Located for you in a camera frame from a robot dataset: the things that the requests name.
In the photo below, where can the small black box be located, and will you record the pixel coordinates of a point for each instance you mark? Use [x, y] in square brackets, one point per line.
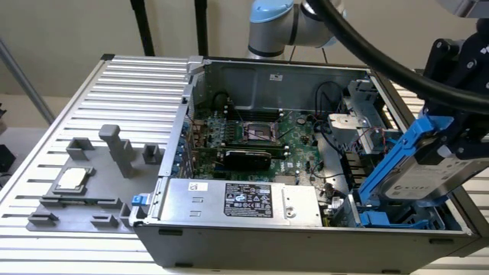
[5, 159]

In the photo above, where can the grey parts rack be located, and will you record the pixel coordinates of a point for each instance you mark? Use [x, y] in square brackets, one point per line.
[110, 194]

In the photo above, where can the silver power supply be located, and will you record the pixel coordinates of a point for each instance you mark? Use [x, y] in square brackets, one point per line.
[182, 212]

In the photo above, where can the green RAM stick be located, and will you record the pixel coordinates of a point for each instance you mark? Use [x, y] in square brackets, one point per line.
[77, 203]

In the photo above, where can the empty blue disk carrier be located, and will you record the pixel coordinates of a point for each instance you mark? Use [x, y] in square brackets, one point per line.
[374, 220]

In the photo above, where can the open black PC case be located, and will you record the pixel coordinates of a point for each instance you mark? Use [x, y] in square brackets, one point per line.
[266, 249]

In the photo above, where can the grey metal pole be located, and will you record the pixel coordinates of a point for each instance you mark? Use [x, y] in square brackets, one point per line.
[26, 83]

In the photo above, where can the black graphics card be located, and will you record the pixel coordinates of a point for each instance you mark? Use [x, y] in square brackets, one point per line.
[246, 161]

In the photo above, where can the grey metal drive cage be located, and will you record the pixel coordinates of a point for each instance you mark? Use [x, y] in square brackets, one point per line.
[362, 120]

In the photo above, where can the blue drive bay cage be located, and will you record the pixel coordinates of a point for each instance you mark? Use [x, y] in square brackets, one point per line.
[350, 210]

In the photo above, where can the hard disk with blue carrier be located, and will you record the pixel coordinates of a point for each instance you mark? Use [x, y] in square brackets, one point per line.
[415, 183]

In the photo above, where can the silver CPU chip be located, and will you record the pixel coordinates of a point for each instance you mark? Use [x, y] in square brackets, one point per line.
[74, 180]

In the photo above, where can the CPU socket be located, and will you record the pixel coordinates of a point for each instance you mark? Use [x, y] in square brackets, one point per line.
[259, 132]

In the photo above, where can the silver chipset heatsink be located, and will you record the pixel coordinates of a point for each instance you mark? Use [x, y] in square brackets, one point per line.
[286, 179]

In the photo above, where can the black stand pole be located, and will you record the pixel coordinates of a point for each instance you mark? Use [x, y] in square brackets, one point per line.
[201, 25]
[142, 25]

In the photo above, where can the green motherboard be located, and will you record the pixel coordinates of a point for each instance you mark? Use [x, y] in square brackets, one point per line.
[301, 149]

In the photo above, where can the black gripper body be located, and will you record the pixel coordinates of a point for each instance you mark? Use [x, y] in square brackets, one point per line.
[477, 54]

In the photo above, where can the dark object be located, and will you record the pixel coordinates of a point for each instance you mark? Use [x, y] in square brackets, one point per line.
[2, 114]

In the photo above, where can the blue case latch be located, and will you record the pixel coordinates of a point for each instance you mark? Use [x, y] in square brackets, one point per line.
[138, 200]

